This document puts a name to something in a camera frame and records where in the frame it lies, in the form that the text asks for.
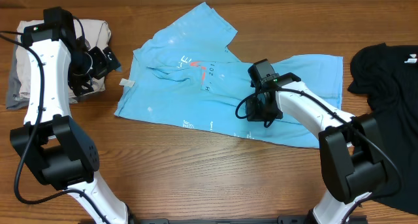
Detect black t-shirt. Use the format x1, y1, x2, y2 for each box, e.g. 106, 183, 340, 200
348, 43, 417, 214

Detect folded grey garment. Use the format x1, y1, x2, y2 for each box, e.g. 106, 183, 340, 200
5, 33, 105, 111

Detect folded beige trousers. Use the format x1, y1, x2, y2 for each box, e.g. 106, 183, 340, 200
12, 19, 111, 101

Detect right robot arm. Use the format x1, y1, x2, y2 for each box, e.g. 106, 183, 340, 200
242, 59, 389, 223

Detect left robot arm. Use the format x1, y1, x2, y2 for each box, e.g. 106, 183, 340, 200
10, 7, 137, 223

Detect light blue printed t-shirt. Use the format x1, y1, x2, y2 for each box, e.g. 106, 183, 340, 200
114, 2, 344, 150

